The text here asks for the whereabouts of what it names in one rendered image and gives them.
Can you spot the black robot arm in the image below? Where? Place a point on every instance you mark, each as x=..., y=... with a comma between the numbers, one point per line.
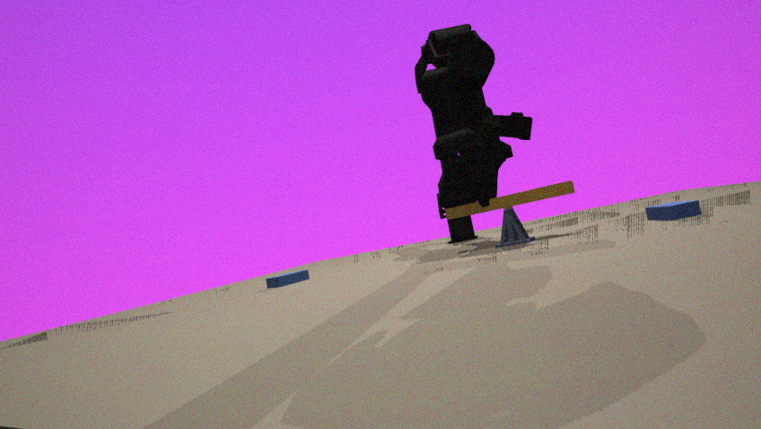
x=463, y=63

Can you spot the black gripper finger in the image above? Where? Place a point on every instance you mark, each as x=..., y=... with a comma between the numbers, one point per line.
x=492, y=172
x=473, y=172

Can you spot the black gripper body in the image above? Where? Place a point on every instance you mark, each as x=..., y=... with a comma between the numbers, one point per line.
x=468, y=138

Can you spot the yellow bar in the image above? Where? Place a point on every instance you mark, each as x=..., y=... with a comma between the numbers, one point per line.
x=518, y=198

